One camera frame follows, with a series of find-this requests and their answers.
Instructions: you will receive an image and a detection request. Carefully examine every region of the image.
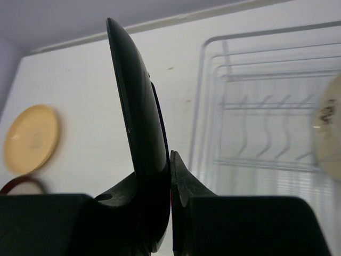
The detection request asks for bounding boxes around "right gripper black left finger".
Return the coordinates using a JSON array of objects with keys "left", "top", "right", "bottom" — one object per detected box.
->
[{"left": 1, "top": 181, "right": 136, "bottom": 255}]

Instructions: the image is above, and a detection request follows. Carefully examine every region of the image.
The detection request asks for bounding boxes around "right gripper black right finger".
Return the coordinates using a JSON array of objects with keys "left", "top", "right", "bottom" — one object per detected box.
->
[{"left": 170, "top": 151, "right": 330, "bottom": 255}]

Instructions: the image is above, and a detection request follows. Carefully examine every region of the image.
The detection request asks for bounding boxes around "red rimmed white plate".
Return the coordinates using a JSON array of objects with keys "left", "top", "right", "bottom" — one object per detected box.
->
[{"left": 1, "top": 175, "right": 46, "bottom": 196}]

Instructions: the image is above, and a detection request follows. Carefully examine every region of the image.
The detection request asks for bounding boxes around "black glossy plate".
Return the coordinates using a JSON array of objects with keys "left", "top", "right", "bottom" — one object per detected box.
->
[{"left": 106, "top": 18, "right": 171, "bottom": 255}]

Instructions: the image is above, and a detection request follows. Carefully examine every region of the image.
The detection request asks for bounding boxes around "pale orange plate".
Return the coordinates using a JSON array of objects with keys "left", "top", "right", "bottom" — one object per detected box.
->
[{"left": 4, "top": 104, "right": 60, "bottom": 175}]

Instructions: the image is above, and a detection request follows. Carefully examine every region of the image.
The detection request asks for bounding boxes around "cream plate with black motif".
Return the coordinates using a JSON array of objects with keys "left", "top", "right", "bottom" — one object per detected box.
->
[{"left": 312, "top": 75, "right": 340, "bottom": 181}]

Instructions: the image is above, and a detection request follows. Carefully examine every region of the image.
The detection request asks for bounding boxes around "white wire dish rack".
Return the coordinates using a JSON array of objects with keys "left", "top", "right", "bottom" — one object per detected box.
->
[{"left": 188, "top": 21, "right": 340, "bottom": 198}]

